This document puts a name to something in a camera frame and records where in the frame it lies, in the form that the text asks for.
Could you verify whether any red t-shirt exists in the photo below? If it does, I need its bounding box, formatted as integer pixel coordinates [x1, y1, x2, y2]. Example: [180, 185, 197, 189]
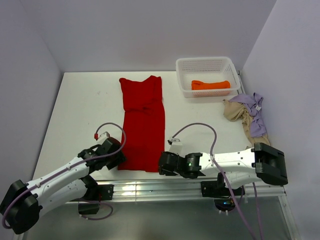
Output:
[118, 75, 166, 173]

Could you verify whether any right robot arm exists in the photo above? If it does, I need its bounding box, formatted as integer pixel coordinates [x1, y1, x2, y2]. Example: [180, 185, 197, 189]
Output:
[158, 143, 288, 195]

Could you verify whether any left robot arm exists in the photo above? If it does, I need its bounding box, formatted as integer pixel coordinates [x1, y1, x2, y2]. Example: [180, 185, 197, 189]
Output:
[0, 137, 126, 235]

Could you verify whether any beige t-shirt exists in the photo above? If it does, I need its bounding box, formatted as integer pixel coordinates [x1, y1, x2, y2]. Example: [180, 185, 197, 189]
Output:
[222, 99, 271, 147]

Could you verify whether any rolled orange t-shirt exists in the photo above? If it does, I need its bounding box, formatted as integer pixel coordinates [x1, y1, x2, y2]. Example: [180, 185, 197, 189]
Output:
[191, 80, 231, 91]

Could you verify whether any white plastic basket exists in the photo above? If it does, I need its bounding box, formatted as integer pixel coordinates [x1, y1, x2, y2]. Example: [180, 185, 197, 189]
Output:
[175, 56, 241, 98]

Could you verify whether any purple t-shirt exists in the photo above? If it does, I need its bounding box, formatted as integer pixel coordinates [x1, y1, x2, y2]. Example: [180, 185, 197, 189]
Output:
[229, 92, 267, 138]

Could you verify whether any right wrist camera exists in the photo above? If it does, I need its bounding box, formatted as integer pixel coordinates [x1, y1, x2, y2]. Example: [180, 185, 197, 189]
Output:
[168, 137, 183, 156]

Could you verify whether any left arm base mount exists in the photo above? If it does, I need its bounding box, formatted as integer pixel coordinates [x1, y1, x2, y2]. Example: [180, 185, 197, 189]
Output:
[77, 184, 114, 216]

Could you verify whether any aluminium rail frame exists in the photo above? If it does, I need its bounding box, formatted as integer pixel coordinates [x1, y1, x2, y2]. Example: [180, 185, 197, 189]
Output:
[12, 174, 301, 240]

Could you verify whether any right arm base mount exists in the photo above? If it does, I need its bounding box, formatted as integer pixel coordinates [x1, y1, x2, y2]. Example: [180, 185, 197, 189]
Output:
[200, 173, 236, 214]

